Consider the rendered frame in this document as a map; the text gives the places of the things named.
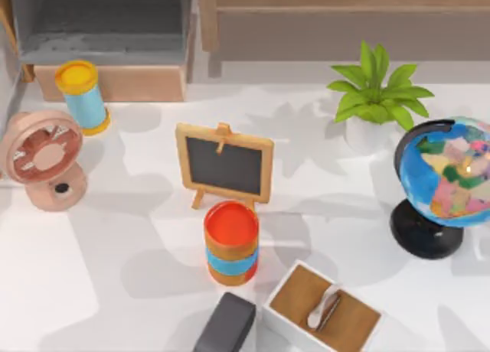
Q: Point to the wooden framed blackboard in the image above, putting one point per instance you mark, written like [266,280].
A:
[226,164]

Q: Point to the orange and blue can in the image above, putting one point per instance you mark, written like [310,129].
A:
[230,248]

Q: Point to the white tissue box wooden top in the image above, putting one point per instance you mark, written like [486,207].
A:
[306,302]

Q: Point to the green plant in white pot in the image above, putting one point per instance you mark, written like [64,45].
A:
[373,95]

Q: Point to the dark grey block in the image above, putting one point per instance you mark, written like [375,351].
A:
[226,325]

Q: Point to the yellow and blue can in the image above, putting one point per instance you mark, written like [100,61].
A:
[85,99]

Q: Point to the wooden shelf unit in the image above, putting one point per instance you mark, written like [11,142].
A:
[344,7]

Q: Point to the pink desk fan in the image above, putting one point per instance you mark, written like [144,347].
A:
[46,157]

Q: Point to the grey cabinet with dark inside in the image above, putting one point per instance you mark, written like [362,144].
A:
[103,23]

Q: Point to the blue globe on black stand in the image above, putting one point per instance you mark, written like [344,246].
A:
[448,183]

